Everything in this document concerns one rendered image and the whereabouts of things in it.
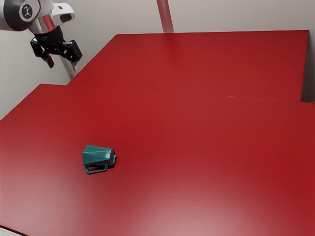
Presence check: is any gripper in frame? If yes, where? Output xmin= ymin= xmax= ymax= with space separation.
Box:
xmin=30 ymin=26 xmax=83 ymax=72

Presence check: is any teal faceted mug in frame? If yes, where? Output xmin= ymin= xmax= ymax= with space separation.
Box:
xmin=81 ymin=145 xmax=117 ymax=176

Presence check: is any aluminium frame post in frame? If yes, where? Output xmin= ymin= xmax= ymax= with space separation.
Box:
xmin=157 ymin=0 xmax=175 ymax=33
xmin=60 ymin=56 xmax=80 ymax=80

